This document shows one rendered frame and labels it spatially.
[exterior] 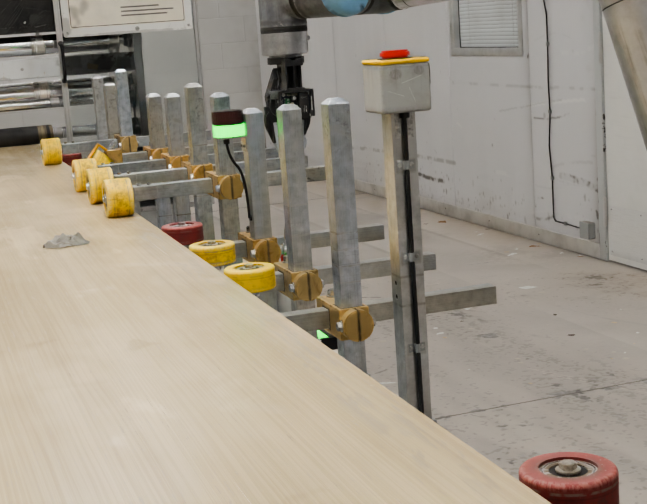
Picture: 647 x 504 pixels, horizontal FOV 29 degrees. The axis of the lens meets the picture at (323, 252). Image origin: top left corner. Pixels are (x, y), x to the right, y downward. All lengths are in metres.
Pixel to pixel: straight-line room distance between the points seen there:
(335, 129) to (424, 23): 6.16
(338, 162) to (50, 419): 0.78
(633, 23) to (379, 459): 1.06
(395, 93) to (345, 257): 0.38
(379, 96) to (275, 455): 0.66
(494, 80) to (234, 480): 6.25
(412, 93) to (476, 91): 5.80
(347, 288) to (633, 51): 0.57
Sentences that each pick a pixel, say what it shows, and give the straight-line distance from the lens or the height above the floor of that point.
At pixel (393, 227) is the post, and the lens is 1.70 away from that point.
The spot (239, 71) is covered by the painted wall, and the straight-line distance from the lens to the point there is 11.44.
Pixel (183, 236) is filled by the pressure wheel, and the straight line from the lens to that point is 2.41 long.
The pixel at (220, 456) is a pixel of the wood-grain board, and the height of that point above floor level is 0.90.
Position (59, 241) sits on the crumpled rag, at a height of 0.91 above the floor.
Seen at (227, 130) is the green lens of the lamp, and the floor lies 1.09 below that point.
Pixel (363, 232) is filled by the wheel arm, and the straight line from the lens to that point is 2.53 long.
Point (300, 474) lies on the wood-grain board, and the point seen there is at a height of 0.90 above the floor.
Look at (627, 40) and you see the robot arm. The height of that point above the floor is 1.21.
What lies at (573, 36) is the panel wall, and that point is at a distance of 6.48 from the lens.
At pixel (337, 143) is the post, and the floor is 1.09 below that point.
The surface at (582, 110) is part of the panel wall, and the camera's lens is 6.44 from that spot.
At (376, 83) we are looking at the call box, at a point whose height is 1.19.
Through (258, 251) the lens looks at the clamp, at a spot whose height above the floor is 0.85.
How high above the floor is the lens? 1.28
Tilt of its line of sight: 11 degrees down
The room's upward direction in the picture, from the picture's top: 4 degrees counter-clockwise
